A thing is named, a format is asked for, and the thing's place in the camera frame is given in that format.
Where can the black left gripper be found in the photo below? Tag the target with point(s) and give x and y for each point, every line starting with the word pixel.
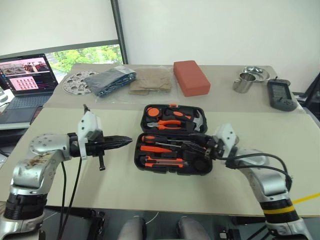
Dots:
pixel 96 148

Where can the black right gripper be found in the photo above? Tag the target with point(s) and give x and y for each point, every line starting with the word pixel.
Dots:
pixel 212 150

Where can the large orange black screwdriver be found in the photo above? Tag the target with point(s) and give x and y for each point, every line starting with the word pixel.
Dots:
pixel 150 138

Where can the orange tester pen screwdriver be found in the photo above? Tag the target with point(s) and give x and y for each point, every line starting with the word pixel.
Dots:
pixel 155 149

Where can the orange black utility knife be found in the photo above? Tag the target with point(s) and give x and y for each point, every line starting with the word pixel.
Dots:
pixel 162 162

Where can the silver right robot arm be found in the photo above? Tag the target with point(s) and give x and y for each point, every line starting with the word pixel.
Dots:
pixel 270 180

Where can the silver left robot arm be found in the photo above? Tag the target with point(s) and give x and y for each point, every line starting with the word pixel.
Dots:
pixel 40 152

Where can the black orange tool case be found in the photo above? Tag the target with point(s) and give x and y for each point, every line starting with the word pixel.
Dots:
pixel 165 172

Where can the orange black tape measure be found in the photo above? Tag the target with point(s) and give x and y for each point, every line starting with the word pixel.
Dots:
pixel 154 112

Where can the clear plastic bag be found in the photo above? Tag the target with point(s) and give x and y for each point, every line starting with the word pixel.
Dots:
pixel 165 98

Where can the dark blue folded cloth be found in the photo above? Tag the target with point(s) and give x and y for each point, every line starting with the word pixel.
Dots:
pixel 110 81

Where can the red rectangular block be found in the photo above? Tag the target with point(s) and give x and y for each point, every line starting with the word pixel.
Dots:
pixel 191 78

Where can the tan folded cloth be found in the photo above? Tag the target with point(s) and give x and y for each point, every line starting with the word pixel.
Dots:
pixel 151 81

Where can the perforated round metal disc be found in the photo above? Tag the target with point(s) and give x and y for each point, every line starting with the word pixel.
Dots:
pixel 72 86

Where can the stainless steel cup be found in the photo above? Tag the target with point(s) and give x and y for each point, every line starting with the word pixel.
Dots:
pixel 241 85

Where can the grey rounded shape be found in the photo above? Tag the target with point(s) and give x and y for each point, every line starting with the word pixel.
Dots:
pixel 192 230
pixel 131 230

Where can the stainless steel dish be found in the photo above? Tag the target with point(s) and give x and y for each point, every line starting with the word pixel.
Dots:
pixel 261 73

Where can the black handheld controller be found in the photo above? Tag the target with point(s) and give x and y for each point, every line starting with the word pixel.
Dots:
pixel 281 93

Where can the open laptop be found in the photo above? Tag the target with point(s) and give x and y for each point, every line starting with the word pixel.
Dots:
pixel 25 77

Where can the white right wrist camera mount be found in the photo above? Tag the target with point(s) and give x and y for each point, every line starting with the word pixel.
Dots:
pixel 226 136

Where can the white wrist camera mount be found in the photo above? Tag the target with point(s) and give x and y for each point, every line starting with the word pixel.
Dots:
pixel 226 136
pixel 88 120

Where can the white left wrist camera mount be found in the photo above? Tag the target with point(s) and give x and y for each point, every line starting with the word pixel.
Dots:
pixel 88 120

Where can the dark window frame post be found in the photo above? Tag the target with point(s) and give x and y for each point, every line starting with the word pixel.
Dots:
pixel 120 30

